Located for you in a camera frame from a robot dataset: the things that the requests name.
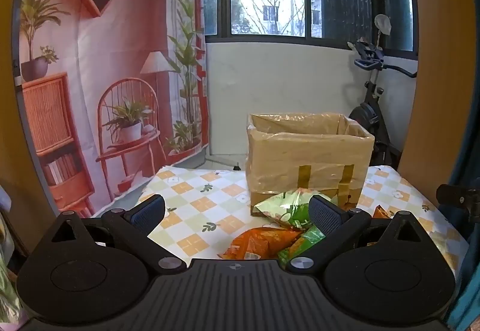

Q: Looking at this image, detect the light green snack packet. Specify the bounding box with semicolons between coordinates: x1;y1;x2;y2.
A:
253;189;340;230

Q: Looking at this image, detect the orange snack packet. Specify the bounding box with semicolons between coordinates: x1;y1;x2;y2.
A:
219;226;304;261
371;204;394;220

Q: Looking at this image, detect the printed backdrop cloth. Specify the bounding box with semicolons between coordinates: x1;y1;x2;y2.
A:
13;0;209;213

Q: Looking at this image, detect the dark green snack packet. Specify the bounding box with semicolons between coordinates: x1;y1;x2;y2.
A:
277;224;327;268

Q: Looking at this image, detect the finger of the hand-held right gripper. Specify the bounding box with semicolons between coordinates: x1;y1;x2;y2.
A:
436;184;480;221

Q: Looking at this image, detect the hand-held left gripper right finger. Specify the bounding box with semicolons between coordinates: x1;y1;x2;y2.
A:
285;194;422;273

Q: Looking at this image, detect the black exercise bike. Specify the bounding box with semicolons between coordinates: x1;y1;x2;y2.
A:
347;13;419;170

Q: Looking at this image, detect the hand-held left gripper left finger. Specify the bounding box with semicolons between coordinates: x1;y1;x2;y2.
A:
50;194;188;273

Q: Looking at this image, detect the checkered tablecloth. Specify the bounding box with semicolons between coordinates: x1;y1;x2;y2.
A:
90;164;469;279

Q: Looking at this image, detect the shiny plastic bag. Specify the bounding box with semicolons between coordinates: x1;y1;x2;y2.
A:
0;211;25;320

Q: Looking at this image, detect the plastic-lined cardboard box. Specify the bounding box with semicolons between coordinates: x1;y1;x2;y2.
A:
245;112;376;219

